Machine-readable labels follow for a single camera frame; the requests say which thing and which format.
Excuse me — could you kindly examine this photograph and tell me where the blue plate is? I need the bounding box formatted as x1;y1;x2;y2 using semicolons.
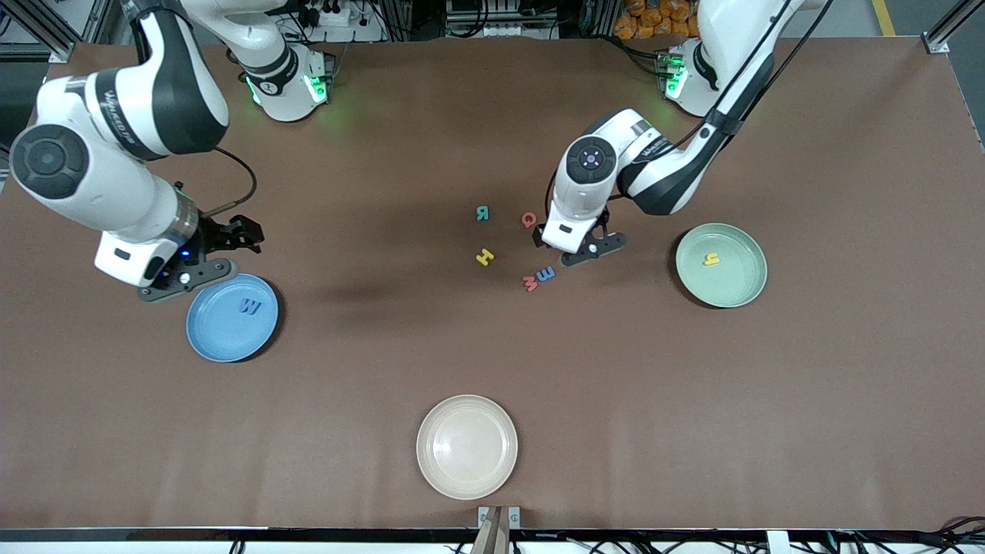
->
185;273;279;363

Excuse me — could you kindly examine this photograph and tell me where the green plate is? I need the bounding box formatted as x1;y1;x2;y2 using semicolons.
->
675;222;769;309

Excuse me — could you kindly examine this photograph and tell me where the beige plate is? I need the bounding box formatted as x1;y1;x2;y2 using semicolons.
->
416;394;519;501

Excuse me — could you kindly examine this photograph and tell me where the orange snack bag pile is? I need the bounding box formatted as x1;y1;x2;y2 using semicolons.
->
613;0;703;41

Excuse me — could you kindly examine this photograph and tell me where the large white power strip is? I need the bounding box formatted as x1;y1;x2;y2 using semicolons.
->
277;4;386;43

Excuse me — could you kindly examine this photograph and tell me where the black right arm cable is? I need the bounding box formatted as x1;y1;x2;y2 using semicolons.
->
127;0;259;220

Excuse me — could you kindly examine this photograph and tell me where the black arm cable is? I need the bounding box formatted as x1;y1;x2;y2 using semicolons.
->
545;0;836;232
127;0;259;220

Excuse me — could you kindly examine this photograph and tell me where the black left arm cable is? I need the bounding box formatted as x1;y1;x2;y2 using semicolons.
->
545;0;836;232

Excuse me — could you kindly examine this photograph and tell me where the aluminium frame corner post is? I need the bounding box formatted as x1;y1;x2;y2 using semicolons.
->
0;0;105;64
923;0;985;55

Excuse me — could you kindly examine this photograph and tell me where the beige mounting post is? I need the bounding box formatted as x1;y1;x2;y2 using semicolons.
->
470;508;511;554

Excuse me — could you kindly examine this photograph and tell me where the black cable bundle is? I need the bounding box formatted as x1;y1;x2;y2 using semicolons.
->
831;514;985;554

